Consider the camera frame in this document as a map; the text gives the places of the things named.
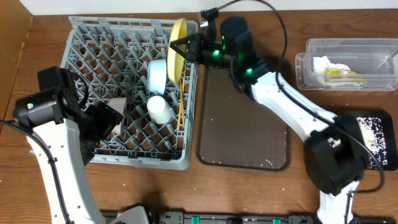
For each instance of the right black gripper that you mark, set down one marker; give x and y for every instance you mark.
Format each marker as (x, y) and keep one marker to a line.
(193, 47)

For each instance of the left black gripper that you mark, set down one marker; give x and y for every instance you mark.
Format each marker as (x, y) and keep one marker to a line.
(109, 116)

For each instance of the yellow plate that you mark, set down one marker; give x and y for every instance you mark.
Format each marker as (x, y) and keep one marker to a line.
(176, 62)

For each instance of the pink saucer plate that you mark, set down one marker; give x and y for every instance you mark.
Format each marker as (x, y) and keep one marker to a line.
(118, 104)

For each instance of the wooden chopstick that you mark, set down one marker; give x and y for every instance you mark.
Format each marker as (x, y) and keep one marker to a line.
(178, 121)
(181, 112)

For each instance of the light blue bowl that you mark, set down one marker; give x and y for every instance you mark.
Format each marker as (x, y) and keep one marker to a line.
(157, 76)

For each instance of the cream white cup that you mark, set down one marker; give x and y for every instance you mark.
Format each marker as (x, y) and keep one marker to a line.
(159, 110)

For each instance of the white napkin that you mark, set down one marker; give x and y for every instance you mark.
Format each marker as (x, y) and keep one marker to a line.
(321, 64)

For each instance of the orange snack wrapper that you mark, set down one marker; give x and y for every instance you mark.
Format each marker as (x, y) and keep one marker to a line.
(340, 76)

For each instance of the white rice food scraps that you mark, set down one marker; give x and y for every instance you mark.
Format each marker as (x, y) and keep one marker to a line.
(374, 138)

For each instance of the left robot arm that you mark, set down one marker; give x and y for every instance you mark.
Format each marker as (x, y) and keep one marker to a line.
(63, 136)

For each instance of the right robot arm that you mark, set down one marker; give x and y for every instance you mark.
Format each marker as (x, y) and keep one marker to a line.
(334, 152)

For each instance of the grey plastic dish rack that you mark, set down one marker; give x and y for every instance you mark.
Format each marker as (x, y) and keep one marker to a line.
(113, 55)

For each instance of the brown serving tray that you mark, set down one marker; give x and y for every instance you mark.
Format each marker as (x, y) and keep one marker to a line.
(236, 132)

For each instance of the clear plastic bin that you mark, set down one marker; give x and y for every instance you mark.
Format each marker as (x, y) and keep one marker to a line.
(373, 59)

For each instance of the black plastic bin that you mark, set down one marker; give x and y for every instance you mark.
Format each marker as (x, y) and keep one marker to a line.
(388, 128)

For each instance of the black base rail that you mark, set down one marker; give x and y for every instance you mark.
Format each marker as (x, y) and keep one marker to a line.
(141, 213)

